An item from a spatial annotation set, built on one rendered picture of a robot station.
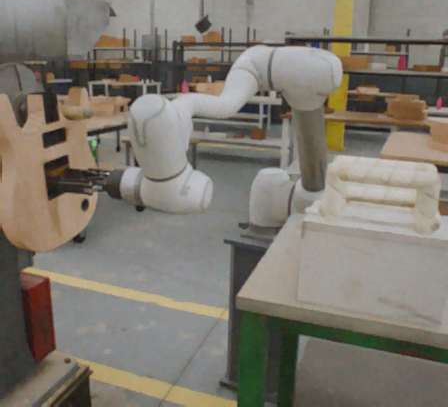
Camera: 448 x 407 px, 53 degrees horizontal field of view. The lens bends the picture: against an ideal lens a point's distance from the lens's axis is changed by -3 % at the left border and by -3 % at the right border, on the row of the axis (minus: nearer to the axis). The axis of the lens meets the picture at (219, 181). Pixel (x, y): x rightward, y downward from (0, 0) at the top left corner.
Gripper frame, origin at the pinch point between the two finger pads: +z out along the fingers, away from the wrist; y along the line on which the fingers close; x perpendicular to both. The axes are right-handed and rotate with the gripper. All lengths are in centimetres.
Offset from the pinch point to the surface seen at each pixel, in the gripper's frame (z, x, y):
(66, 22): -10.6, 37.7, -5.3
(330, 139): 5, -132, 687
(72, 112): -0.4, 15.6, 7.3
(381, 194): -78, 2, 6
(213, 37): 165, 34, 558
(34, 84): 18.2, 21.8, 15.1
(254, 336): -56, -25, -13
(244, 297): -54, -16, -14
